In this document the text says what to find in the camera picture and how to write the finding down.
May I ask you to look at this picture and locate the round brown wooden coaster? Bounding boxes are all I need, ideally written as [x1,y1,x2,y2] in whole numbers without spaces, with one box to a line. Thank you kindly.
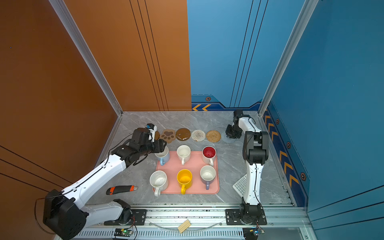
[155,131,160,141]

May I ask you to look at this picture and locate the light blue mug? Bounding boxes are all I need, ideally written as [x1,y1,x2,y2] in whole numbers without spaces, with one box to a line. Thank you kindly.
[155,147,170,166]

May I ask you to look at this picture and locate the grey aluminium corner post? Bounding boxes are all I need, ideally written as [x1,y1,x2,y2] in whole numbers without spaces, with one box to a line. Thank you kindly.
[258,0,319,117]
[48,0,124,117]

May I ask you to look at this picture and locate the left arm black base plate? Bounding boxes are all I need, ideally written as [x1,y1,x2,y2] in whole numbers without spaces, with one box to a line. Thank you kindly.
[119,209,147,226]

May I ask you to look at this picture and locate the yellow mug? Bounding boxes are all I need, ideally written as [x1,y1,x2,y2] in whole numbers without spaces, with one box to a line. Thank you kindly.
[177,169,193,195]

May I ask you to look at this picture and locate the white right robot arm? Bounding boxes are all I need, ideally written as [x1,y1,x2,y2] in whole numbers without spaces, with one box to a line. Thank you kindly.
[226,110,269,226]

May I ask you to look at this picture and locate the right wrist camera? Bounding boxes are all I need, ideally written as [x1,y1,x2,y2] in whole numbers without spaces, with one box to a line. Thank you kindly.
[234,110,244,122]

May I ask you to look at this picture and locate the grey aluminium corner post right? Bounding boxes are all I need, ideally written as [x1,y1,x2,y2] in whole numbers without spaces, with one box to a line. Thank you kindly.
[258,0,319,117]

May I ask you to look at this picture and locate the lilac mug white inside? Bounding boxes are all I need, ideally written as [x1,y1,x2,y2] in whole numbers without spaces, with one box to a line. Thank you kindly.
[200,165,217,190]

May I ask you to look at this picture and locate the green circuit board left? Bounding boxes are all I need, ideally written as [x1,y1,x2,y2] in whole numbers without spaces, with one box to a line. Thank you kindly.
[114,228,135,239]

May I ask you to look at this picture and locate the chipped brown wooden coaster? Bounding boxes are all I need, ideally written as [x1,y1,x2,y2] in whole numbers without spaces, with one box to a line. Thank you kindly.
[176,128,191,141]

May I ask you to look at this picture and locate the circuit board right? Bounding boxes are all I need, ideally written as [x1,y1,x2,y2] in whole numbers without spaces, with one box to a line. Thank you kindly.
[242,228,265,240]

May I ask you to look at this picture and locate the aluminium front rail frame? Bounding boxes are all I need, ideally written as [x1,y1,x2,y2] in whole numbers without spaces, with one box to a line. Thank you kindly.
[75,204,317,240]

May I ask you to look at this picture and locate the light blue woven coaster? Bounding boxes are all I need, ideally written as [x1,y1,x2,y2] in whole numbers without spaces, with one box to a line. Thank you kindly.
[221,133,236,144]

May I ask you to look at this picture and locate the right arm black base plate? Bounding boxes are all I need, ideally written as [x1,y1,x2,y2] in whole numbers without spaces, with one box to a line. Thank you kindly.
[225,209,268,226]

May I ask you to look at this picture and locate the tan rattan coaster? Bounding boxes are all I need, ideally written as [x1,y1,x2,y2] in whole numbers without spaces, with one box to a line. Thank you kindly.
[206,130,221,143]

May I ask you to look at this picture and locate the paw shaped cork coaster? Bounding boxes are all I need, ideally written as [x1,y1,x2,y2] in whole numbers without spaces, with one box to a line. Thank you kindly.
[160,129,176,144]

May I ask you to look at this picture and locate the orange black utility knife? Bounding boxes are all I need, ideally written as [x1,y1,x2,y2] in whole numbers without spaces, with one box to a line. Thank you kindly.
[106,185,138,195]

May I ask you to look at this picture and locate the pink plastic tray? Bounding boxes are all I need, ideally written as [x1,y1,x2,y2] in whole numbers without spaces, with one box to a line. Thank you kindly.
[152,150,220,195]

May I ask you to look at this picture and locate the white scientific calculator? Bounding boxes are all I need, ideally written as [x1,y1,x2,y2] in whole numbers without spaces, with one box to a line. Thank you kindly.
[233,175,247,198]

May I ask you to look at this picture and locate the grey aluminium corner post left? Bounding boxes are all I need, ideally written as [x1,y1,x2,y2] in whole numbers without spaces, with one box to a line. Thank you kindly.
[48,0,124,117]

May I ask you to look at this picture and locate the white mug red inside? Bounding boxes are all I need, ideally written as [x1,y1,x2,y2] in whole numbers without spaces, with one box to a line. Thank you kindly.
[202,146,217,167]

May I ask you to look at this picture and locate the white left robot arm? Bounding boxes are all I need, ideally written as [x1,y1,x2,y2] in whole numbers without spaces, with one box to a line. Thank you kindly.
[43,139,167,240]

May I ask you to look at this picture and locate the small wooden block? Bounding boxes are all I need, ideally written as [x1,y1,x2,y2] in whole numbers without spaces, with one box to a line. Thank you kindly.
[178,219,191,234]

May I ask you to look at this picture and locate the cream multicolour woven coaster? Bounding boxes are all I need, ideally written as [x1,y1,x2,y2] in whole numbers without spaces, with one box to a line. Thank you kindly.
[191,130,206,142]

